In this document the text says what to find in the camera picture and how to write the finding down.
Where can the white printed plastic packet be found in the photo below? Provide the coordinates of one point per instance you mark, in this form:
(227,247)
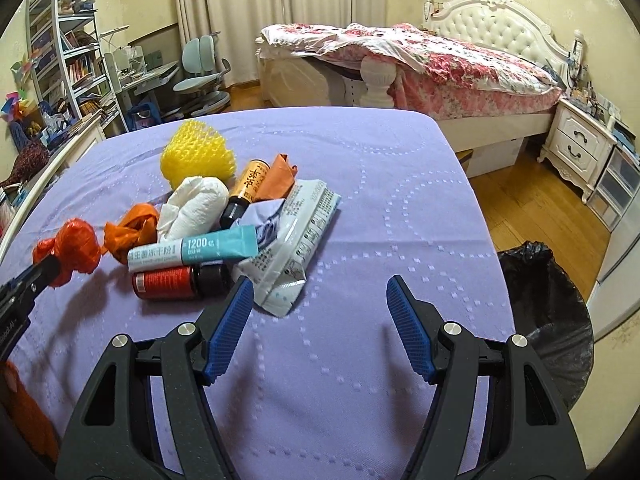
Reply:
(295,240)

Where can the yellow foam net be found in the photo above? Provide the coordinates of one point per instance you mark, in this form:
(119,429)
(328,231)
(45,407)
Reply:
(192,152)

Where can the orange cloth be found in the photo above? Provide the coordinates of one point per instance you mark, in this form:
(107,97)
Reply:
(30,410)

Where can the orange label bottle black cap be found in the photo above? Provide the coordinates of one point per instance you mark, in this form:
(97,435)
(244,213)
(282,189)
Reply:
(247,180)

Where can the white curved bed rail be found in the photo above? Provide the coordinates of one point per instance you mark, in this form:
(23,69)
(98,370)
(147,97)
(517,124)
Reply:
(55,160)

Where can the white tissue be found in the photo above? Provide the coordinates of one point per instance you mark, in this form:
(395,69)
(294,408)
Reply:
(192,207)

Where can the white desk lamp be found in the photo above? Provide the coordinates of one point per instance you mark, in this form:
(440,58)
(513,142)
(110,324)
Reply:
(112,32)

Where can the orange paper wrapper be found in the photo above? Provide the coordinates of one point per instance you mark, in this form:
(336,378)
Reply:
(280,177)

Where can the red-orange plastic bag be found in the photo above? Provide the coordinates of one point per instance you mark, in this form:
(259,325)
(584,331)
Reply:
(75,247)

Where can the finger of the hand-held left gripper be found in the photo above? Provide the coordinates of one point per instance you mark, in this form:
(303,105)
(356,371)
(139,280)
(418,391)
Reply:
(37,267)
(25,294)

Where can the blue plastic basket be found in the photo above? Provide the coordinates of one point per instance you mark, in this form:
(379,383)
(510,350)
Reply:
(22,130)

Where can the blue stool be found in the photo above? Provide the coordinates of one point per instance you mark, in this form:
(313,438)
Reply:
(145,115)

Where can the knotted orange plastic bag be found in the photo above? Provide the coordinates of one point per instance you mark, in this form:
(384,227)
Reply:
(132,230)

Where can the red bottle with black cap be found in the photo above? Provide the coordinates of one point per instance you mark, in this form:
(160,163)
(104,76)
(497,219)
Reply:
(165,282)

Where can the white cabinet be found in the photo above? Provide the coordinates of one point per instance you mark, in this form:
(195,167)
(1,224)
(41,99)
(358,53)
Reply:
(620,260)

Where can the pale green desk chair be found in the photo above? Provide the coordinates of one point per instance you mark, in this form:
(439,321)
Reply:
(200,55)

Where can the white nightstand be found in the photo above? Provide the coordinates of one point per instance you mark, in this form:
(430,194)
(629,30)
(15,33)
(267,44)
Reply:
(575,145)

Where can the grey study desk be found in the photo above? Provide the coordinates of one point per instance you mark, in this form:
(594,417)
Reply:
(150,75)

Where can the pale purple crumpled paper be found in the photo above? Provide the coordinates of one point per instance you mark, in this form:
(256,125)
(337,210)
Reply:
(260,217)

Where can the brown fuzzy item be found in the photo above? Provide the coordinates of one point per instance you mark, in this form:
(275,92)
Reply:
(25,160)

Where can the bed with floral bedding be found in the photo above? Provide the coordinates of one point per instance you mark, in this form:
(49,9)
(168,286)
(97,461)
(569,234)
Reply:
(376,77)

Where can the teal white tube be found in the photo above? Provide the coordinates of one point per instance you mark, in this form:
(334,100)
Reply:
(210,247)

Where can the white bookshelf with books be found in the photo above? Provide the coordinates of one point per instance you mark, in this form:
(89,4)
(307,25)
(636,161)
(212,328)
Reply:
(70,60)

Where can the bin with black bag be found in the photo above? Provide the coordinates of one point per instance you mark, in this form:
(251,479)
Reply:
(545,300)

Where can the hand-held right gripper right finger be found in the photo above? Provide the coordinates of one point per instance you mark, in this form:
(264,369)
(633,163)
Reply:
(407,330)

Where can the white storage box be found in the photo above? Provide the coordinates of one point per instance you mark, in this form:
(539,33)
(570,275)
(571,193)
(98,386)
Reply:
(495,157)

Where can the colourful paper pinwheel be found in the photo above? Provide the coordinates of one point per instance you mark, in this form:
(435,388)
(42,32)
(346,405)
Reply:
(17,85)

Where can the pink floral quilt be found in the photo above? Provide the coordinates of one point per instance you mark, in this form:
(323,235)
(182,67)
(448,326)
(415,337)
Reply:
(450,60)

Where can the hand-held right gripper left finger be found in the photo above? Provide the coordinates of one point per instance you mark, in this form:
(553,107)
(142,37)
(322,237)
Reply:
(230,330)

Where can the cream curtain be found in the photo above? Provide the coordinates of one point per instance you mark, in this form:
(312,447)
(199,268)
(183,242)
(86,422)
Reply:
(250,10)

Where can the translucent plastic drawer unit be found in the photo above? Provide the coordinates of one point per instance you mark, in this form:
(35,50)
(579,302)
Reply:
(617,190)

